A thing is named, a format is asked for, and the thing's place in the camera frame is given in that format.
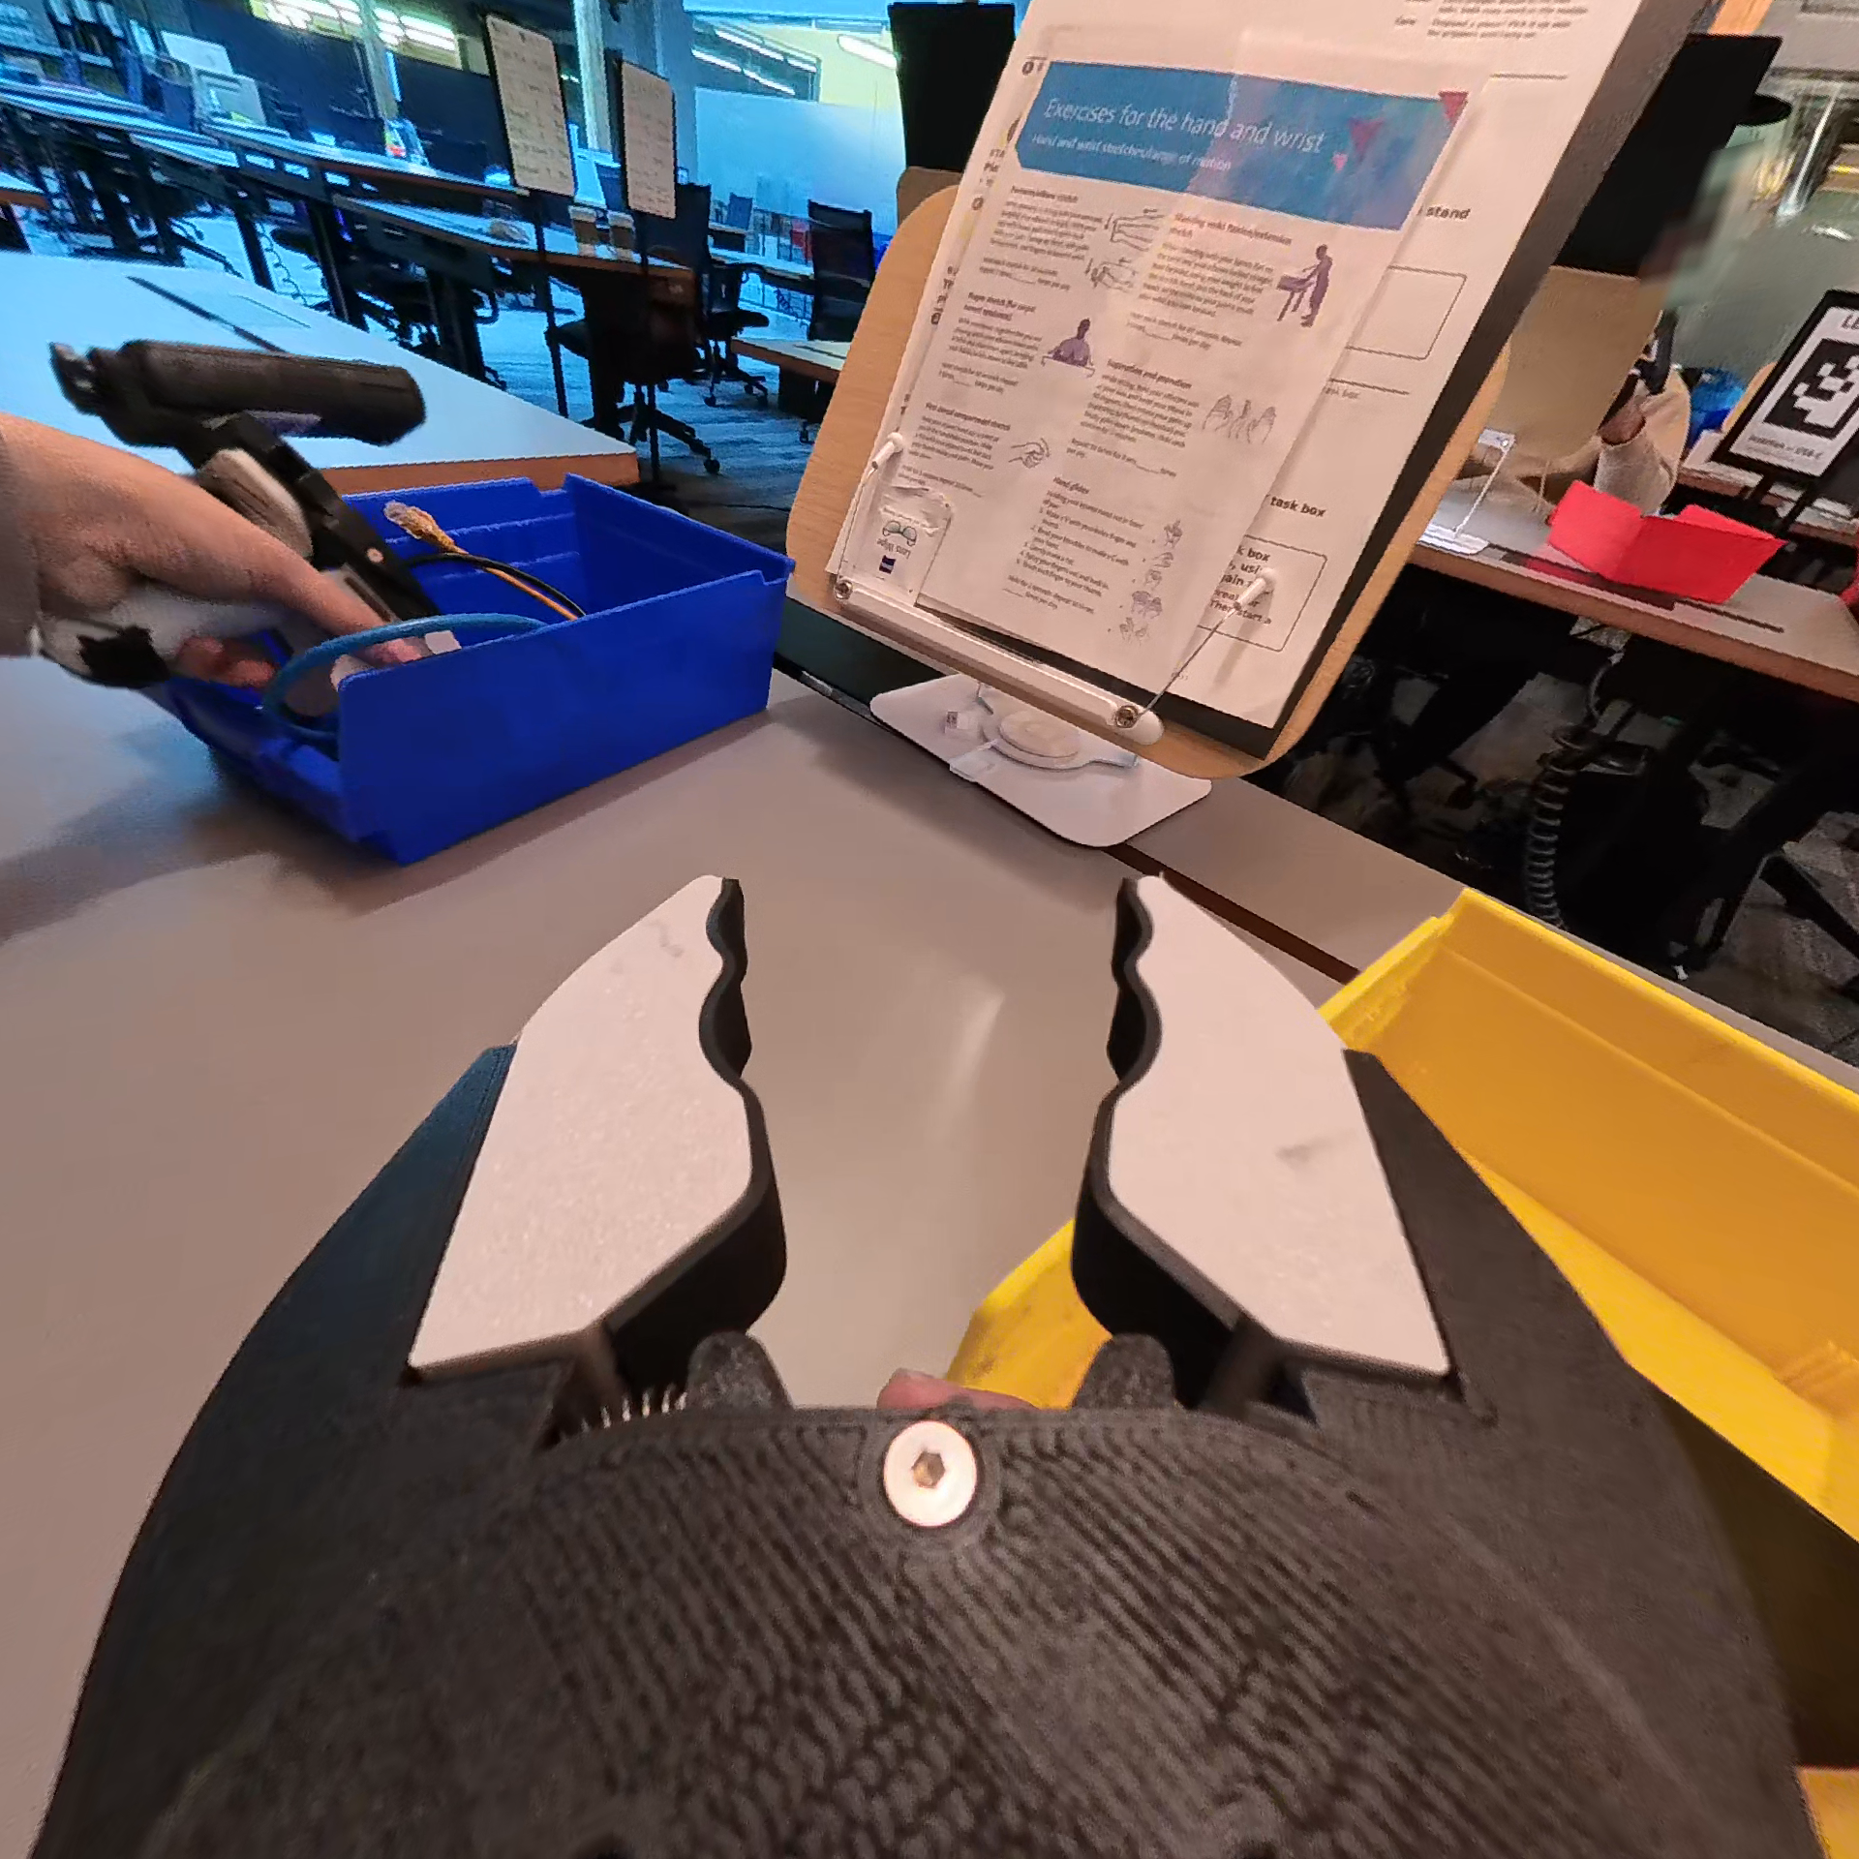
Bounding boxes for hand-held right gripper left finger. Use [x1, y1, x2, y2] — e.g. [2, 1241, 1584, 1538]
[408, 875, 790, 1379]

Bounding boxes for yellow storage bin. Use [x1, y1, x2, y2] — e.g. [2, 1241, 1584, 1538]
[941, 884, 1859, 1859]

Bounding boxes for long wooden office desk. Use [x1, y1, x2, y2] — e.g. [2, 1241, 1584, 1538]
[327, 188, 700, 436]

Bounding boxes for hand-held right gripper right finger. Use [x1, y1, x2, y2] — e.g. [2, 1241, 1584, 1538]
[1071, 875, 1459, 1382]

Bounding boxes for brown edged office desk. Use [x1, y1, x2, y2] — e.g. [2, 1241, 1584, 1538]
[1412, 470, 1859, 707]

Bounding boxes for paper notice board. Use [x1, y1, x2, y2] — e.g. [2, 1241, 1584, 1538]
[485, 13, 578, 200]
[619, 58, 682, 221]

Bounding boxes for black office chair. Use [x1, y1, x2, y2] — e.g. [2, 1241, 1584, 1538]
[549, 180, 775, 478]
[802, 200, 883, 345]

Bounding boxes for blue storage bin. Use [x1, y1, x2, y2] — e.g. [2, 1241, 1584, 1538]
[158, 470, 793, 865]

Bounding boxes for blue network cable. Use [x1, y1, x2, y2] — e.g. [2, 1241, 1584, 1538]
[263, 609, 549, 756]

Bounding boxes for black white marker sign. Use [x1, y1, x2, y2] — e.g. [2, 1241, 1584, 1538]
[1711, 288, 1859, 498]

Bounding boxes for white instruction sheet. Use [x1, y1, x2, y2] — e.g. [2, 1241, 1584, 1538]
[829, 0, 1643, 731]

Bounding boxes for grey desk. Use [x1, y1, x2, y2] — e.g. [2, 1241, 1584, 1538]
[0, 249, 645, 494]
[0, 638, 1469, 1859]

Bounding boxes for printed exercise sheet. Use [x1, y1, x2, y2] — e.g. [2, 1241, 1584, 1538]
[911, 52, 1472, 653]

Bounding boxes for wooden document stand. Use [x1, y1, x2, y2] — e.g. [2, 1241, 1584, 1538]
[785, 0, 1722, 850]

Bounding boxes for small white wipe packet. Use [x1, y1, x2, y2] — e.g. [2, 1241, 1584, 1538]
[858, 490, 955, 605]

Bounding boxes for red storage bin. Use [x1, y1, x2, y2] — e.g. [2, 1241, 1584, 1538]
[1542, 481, 1789, 606]

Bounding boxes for yellow network cable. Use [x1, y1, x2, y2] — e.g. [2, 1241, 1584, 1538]
[382, 497, 584, 623]

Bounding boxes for person's left hand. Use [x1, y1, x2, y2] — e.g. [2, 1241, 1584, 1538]
[27, 413, 427, 691]

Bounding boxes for person's right hand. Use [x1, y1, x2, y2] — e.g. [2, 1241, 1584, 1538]
[876, 1369, 1036, 1414]

